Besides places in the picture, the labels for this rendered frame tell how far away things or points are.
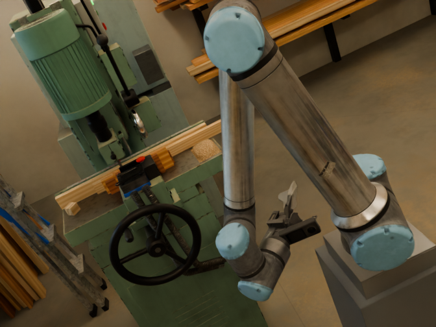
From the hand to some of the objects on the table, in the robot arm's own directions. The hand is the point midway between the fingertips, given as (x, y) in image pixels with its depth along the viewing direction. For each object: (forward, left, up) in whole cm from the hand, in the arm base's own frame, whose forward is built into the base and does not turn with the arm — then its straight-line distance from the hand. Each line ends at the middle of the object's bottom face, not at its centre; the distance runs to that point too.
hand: (307, 198), depth 150 cm
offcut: (+76, -24, +12) cm, 80 cm away
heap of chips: (+26, -30, +13) cm, 41 cm away
